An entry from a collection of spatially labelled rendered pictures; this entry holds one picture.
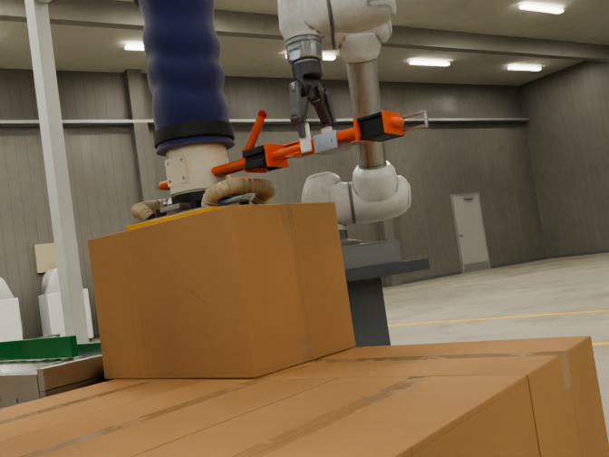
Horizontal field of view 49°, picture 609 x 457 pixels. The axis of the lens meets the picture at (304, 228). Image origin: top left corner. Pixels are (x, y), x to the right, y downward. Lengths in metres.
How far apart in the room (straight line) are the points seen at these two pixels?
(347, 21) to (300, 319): 0.74
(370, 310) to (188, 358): 0.88
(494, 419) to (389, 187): 1.42
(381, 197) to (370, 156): 0.15
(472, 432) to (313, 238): 0.88
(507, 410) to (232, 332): 0.71
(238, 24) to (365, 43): 9.98
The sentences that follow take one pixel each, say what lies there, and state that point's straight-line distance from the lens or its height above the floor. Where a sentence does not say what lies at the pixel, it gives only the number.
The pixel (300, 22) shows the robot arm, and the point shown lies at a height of 1.37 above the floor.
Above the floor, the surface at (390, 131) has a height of 1.05.
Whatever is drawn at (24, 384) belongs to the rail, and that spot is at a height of 0.57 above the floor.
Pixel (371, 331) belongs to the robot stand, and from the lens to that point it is 2.42.
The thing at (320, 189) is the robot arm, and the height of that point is 1.04.
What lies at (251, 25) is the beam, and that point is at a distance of 12.32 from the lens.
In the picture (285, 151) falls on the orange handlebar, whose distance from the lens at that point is 1.69.
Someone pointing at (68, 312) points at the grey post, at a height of 0.70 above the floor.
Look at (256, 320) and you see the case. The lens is 1.58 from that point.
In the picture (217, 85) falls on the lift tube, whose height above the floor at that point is 1.31.
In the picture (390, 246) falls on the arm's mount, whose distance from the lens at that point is 2.39.
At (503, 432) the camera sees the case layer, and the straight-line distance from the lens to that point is 1.13.
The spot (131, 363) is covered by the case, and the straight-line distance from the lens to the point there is 1.92.
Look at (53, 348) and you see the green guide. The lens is 3.00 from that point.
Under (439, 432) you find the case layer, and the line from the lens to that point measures 0.94.
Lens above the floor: 0.78
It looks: 3 degrees up
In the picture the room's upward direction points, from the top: 8 degrees counter-clockwise
